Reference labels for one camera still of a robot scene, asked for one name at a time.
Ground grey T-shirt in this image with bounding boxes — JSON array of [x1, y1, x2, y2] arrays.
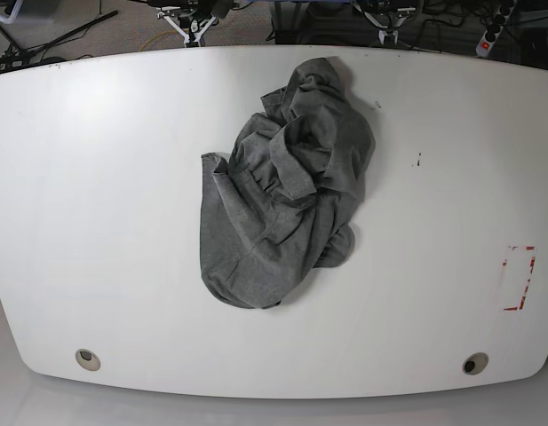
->
[[200, 58, 375, 309]]

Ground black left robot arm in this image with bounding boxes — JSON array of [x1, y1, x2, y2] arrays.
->
[[353, 0, 424, 45]]

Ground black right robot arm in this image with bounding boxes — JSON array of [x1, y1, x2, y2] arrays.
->
[[147, 0, 234, 48]]

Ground red tape rectangle marking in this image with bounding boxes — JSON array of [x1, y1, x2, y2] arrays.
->
[[498, 246, 536, 312]]

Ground white power strip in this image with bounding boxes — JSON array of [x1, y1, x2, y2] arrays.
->
[[476, 0, 518, 59]]

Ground black tripod on floor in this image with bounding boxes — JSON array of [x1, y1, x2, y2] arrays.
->
[[0, 9, 119, 75]]

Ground yellow cable on floor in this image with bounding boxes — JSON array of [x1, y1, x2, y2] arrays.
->
[[141, 27, 173, 51]]

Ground black metal frame base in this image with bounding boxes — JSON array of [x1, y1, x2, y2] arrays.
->
[[268, 1, 429, 47]]

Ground left table cable grommet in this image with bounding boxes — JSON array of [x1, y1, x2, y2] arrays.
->
[[75, 349, 101, 372]]

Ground table cable grommet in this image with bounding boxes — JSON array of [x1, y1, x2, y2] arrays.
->
[[462, 352, 489, 375], [75, 349, 101, 372]]

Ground right table cable grommet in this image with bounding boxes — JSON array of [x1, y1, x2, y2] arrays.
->
[[462, 352, 489, 375]]

